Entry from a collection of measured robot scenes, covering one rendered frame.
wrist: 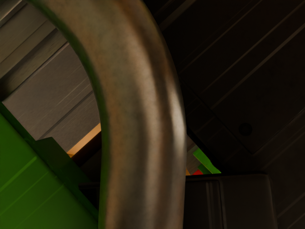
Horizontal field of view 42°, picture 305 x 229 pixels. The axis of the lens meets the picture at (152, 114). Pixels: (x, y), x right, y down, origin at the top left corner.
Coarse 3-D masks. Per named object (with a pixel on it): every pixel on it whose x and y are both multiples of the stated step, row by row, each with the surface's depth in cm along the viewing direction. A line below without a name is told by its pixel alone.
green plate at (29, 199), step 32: (0, 128) 17; (0, 160) 17; (32, 160) 17; (64, 160) 24; (0, 192) 17; (32, 192) 17; (64, 192) 17; (0, 224) 17; (32, 224) 17; (64, 224) 17; (96, 224) 17
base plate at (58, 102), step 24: (72, 48) 58; (48, 72) 58; (72, 72) 63; (24, 96) 59; (48, 96) 64; (72, 96) 69; (24, 120) 65; (48, 120) 70; (72, 120) 77; (96, 120) 86; (72, 144) 87
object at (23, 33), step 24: (0, 0) 19; (0, 24) 19; (24, 24) 19; (48, 24) 19; (0, 48) 19; (24, 48) 19; (48, 48) 19; (0, 72) 19; (24, 72) 19; (0, 96) 19
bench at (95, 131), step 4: (100, 124) 96; (96, 128) 96; (100, 128) 98; (92, 132) 96; (96, 132) 98; (88, 136) 96; (92, 136) 98; (80, 140) 95; (84, 140) 97; (88, 140) 98; (76, 144) 95; (80, 144) 97; (84, 144) 99; (72, 148) 95; (76, 148) 97; (80, 148) 99; (68, 152) 95; (72, 152) 97; (76, 152) 99
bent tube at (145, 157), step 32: (32, 0) 13; (64, 0) 13; (96, 0) 13; (128, 0) 13; (64, 32) 13; (96, 32) 13; (128, 32) 13; (160, 32) 14; (96, 64) 13; (128, 64) 13; (160, 64) 13; (96, 96) 14; (128, 96) 13; (160, 96) 13; (128, 128) 13; (160, 128) 13; (128, 160) 13; (160, 160) 13; (128, 192) 13; (160, 192) 13; (128, 224) 13; (160, 224) 13
